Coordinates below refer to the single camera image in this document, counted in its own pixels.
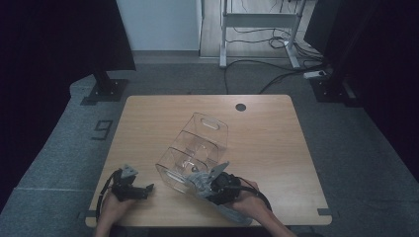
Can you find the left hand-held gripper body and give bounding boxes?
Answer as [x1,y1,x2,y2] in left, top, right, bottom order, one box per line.
[111,164,149,202]

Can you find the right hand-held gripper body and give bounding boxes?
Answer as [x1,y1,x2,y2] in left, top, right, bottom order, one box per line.
[206,161,243,206]

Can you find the clear acrylic divided organizer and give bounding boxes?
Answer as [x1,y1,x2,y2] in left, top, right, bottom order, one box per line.
[155,112,229,196]

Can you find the person's left hand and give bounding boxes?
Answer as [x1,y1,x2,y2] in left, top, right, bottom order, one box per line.
[98,194,136,229]

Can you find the person's right hand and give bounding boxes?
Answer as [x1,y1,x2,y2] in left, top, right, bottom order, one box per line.
[226,179,265,219]

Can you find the black floor tape mark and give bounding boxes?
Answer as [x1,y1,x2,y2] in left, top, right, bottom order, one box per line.
[91,119,114,141]

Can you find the white power strip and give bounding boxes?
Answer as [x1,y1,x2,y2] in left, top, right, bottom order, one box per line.
[302,69,328,80]

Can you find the black curtain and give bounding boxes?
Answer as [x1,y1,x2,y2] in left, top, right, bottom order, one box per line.
[303,0,419,184]
[0,0,137,211]

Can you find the left hand-held gripper black cable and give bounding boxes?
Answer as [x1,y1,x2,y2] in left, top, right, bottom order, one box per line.
[95,169,122,222]

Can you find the hand-held gripper black cable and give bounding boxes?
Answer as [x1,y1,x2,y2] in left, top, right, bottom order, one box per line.
[236,177,273,212]
[95,169,122,222]

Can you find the right hand-held gripper black cable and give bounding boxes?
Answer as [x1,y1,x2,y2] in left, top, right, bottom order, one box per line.
[236,177,273,212]

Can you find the black stand with base plate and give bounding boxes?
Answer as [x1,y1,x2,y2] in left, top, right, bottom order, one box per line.
[80,70,130,107]
[309,65,359,108]

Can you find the black floor cable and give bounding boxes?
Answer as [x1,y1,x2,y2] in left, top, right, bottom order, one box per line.
[223,58,305,96]
[258,63,327,96]

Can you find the tangled black cables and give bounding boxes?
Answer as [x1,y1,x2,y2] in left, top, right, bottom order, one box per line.
[225,26,325,63]

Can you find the white desk frame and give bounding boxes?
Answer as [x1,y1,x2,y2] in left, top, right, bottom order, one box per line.
[219,0,307,69]

